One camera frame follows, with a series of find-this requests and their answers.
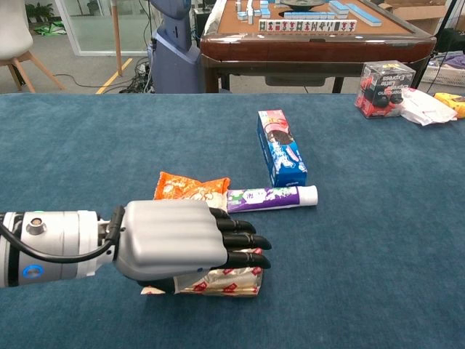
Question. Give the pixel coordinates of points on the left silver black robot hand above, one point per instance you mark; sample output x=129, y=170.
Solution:
x=170, y=236

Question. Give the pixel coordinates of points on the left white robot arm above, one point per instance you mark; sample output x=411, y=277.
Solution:
x=54, y=236

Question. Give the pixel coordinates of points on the orange white snack bag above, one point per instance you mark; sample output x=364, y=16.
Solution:
x=181, y=187

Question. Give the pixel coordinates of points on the green and white packaging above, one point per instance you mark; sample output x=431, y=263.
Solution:
x=51, y=28

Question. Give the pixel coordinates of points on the yellow object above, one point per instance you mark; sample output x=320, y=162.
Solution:
x=454, y=103

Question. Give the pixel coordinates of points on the purple toothpaste tube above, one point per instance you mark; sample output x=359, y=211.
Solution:
x=269, y=199

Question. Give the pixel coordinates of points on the blue felt table mat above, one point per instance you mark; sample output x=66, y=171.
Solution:
x=72, y=145

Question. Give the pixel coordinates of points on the blue cookie box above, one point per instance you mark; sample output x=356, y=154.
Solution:
x=281, y=152

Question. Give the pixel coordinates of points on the white power strip with plugs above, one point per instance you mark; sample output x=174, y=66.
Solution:
x=142, y=68

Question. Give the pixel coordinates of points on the wooden pole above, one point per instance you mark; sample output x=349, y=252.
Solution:
x=116, y=36

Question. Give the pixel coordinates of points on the face-up mahjong tile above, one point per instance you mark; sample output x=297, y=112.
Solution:
x=292, y=25
x=277, y=25
x=262, y=25
x=300, y=25
x=330, y=25
x=345, y=25
x=323, y=25
x=338, y=25
x=285, y=25
x=352, y=25
x=307, y=25
x=270, y=25
x=315, y=25

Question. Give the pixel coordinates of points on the brown mahjong table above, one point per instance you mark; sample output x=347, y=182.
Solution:
x=309, y=47

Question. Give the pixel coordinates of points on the scattered blue mahjong tiles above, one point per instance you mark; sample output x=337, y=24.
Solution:
x=250, y=11

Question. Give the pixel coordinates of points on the clear box red black capsules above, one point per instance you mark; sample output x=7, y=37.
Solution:
x=381, y=91

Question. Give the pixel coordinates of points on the white chair wooden legs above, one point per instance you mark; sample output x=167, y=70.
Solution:
x=14, y=32

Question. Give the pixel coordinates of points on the green potted plants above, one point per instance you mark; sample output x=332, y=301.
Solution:
x=40, y=11

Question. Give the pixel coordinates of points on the dark mahjong table dial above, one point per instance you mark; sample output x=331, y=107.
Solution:
x=301, y=4

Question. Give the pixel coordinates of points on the stacked blue mahjong tiles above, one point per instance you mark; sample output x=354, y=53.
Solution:
x=339, y=7

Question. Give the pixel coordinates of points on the white crumpled plastic bag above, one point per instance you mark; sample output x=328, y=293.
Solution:
x=425, y=107

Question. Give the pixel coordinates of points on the black tripod stand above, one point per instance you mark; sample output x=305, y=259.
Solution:
x=421, y=72

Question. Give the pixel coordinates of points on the white plastic basket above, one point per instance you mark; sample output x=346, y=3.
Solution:
x=443, y=76

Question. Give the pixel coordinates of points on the cardboard box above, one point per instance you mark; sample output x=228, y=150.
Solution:
x=417, y=14

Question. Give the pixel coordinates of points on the purple cloth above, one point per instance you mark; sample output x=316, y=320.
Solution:
x=456, y=61

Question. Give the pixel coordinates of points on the black bag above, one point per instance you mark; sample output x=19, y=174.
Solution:
x=452, y=40

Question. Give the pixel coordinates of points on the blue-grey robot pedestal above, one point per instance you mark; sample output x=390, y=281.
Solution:
x=174, y=62

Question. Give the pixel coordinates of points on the straight blue mahjong tile wall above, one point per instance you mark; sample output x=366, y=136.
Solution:
x=309, y=15

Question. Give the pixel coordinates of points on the long blue mahjong tile wall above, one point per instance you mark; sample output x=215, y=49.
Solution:
x=365, y=15

